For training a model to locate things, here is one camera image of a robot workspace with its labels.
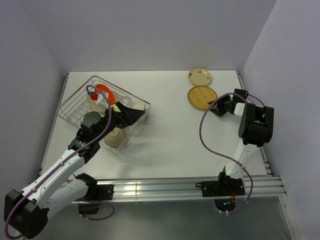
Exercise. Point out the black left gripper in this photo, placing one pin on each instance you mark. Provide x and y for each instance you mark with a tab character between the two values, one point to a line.
127	116

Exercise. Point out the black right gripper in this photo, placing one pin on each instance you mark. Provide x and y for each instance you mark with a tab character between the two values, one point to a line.
219	111

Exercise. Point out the yellow ceramic mug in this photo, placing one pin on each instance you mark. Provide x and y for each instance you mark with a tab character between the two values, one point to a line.
115	108

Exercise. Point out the beige floral ceramic bowl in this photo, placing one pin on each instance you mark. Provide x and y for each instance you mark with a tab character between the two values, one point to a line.
115	138

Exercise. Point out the orange plastic plate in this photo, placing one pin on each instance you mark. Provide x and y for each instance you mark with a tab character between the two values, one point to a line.
101	88

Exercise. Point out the woven bamboo tray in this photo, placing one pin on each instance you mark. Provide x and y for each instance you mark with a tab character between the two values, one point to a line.
201	97

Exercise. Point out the steel cup brown band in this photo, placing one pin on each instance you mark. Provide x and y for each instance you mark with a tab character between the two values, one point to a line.
139	109

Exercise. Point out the beige plate green spot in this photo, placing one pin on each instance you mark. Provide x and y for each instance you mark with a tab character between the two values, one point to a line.
96	103

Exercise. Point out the beige patterned plate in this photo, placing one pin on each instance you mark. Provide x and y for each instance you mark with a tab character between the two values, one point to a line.
199	77

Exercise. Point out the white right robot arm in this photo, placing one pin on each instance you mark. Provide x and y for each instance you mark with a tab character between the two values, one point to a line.
255	130

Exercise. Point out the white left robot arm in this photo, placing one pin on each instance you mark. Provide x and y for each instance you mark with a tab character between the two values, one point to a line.
29	210

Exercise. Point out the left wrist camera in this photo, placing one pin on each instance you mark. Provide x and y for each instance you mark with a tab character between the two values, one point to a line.
100	98

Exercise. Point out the wire dish rack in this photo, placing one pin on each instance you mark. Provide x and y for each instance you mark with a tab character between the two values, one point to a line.
91	113

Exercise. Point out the aluminium rail frame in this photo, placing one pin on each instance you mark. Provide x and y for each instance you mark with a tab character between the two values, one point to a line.
176	146

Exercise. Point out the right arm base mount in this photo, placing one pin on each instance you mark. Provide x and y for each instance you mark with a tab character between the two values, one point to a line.
226	194

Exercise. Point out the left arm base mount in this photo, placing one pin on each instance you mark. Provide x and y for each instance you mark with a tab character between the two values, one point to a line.
96	199

